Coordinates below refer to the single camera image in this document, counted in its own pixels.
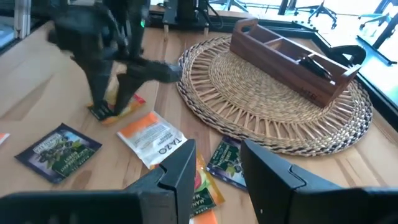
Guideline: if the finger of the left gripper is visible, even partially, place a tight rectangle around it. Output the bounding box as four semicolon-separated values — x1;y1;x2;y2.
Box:
114;62;183;114
74;58;109;116

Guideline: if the wooden compartment tea box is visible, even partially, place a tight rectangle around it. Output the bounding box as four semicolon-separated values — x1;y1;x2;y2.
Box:
229;17;363;109

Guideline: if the black curved frame bracket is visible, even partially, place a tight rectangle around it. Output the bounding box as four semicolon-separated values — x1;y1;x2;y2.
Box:
323;45;368;68

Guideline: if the dark blackcurrant tea packet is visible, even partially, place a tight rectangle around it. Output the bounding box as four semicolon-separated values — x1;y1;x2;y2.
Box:
14;123;103;185
206;136;249;191

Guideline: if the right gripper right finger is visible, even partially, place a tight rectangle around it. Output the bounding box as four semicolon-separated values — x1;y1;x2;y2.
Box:
241;139;398;224

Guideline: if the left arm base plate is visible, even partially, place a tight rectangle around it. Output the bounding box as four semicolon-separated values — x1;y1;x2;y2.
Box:
148;0;224;32

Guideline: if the black office chair base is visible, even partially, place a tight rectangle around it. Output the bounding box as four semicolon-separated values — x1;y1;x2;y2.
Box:
292;0;340;30

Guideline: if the round woven wicker placemat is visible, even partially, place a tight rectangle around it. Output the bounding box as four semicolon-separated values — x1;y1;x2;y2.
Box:
175;34;374;157

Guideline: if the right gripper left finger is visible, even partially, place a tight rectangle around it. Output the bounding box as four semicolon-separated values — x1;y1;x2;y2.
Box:
0;139;197;224

